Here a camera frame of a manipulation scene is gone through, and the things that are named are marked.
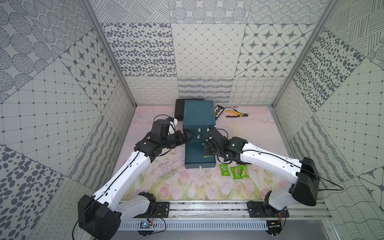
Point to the bright green packet four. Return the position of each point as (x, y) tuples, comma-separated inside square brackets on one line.
[(224, 170)]

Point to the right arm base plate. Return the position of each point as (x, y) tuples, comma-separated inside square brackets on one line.
[(259, 210)]

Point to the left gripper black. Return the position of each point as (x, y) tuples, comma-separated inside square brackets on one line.
[(182, 137)]

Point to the yellow handled pliers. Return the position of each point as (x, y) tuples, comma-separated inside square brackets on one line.
[(235, 114)]

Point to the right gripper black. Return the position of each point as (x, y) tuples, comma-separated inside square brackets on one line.
[(207, 151)]

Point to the bright green packet one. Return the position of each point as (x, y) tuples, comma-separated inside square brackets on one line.
[(236, 172)]

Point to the aluminium rail frame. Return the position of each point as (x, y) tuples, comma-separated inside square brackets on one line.
[(210, 210)]

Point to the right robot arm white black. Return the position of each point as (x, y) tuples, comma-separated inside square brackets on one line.
[(302, 174)]

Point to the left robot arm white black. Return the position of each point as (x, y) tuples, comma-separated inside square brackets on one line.
[(145, 152)]

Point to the black case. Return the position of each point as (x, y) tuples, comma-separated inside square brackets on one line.
[(180, 106)]

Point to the teal drawer cabinet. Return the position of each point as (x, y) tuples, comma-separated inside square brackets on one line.
[(199, 115)]

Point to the bright green packet two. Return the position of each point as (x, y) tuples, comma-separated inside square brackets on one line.
[(244, 171)]

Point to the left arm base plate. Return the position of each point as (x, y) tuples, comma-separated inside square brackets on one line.
[(156, 210)]

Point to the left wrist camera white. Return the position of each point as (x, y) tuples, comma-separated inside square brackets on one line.
[(172, 125)]

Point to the black bit tray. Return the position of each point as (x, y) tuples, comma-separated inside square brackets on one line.
[(218, 111)]

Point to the teal bottom drawer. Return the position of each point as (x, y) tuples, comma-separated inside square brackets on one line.
[(194, 156)]

